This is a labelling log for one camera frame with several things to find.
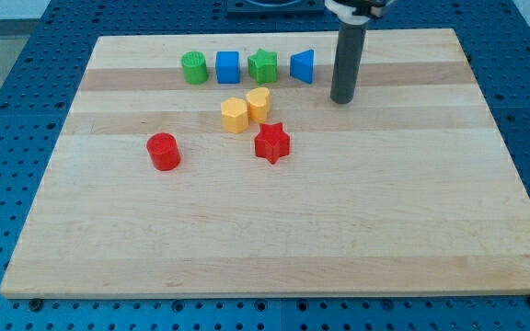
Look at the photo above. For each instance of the white and black rod mount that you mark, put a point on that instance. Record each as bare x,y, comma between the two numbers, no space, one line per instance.
358,11

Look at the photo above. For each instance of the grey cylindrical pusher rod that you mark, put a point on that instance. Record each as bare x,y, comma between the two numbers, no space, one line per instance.
348,57

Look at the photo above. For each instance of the blue triangle block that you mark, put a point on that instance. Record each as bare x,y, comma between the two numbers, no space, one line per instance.
302,66

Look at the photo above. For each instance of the green star block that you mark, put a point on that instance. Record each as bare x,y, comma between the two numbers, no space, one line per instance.
262,66

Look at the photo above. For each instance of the yellow heart block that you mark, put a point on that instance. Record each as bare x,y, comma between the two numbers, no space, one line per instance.
259,104

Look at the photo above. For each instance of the blue cube block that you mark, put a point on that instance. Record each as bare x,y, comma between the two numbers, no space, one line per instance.
227,67

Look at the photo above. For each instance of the red star block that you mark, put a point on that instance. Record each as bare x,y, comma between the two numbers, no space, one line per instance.
272,142

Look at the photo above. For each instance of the yellow hexagon block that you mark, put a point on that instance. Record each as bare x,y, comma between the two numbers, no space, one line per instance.
234,112

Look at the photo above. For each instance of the green cylinder block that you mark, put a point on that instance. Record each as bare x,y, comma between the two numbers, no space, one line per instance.
194,67

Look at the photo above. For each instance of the wooden board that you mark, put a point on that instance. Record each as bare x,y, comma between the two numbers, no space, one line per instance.
409,190

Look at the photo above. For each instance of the red cylinder block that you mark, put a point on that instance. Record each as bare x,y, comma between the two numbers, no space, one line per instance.
163,151

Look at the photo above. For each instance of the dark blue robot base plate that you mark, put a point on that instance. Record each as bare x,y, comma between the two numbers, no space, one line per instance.
241,8

